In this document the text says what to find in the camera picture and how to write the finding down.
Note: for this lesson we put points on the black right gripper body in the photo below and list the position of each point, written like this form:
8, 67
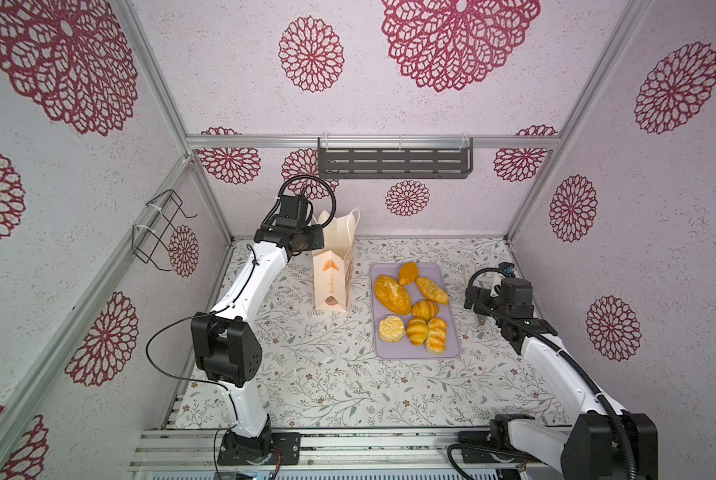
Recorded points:
484, 296

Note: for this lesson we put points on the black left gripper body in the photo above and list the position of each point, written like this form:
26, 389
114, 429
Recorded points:
312, 237

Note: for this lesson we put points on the white paper bag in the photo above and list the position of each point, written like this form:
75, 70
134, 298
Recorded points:
332, 264

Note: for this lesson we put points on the pale round crumbly bread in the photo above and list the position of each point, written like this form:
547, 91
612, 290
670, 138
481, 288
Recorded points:
391, 329

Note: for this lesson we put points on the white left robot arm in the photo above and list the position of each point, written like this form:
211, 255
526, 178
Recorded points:
225, 346

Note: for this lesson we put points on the yellow elongated bread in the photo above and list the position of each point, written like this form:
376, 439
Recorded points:
432, 291

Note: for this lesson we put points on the orange round flat bread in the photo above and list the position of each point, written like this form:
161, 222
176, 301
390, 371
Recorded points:
408, 273

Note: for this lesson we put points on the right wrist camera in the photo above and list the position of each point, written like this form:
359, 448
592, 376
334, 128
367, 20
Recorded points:
507, 269

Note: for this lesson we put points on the grey metal wall shelf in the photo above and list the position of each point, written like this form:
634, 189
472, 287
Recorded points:
398, 163

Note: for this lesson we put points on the black wire wall rack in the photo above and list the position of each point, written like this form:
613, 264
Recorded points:
166, 242

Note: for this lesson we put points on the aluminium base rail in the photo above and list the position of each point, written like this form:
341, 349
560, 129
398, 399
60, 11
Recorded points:
304, 448

